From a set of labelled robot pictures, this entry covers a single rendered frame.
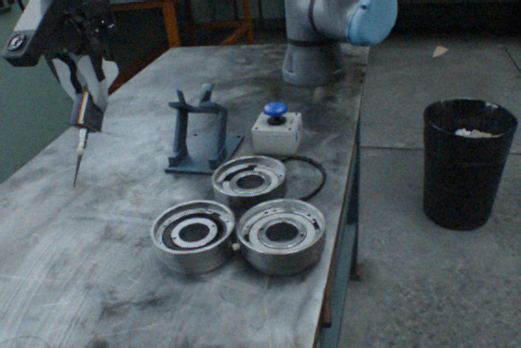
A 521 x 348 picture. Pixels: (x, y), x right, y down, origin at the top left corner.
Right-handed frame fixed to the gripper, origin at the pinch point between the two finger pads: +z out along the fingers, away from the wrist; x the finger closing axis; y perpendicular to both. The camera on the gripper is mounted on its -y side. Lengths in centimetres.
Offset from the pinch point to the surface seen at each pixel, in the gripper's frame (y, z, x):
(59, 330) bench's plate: -27.5, 14.0, -9.8
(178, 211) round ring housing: -7.4, 12.1, -15.6
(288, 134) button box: 14.6, 12.9, -24.2
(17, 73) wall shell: 108, 35, 150
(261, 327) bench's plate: -20.3, 15.6, -31.4
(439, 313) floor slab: 55, 100, -51
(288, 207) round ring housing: -3.1, 13.3, -29.4
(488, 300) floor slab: 64, 102, -67
